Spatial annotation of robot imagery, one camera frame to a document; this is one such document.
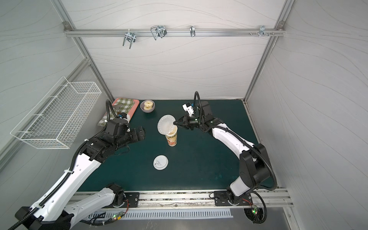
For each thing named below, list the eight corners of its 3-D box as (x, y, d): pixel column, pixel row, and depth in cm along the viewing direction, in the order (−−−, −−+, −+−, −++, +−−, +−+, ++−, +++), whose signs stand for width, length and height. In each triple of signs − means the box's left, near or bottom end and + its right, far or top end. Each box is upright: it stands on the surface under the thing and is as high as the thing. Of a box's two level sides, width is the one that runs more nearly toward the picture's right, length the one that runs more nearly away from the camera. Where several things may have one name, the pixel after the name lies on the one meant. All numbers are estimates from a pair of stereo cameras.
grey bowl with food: (141, 113, 114) (139, 107, 109) (143, 105, 119) (141, 99, 114) (154, 113, 114) (152, 107, 109) (155, 105, 119) (154, 99, 114)
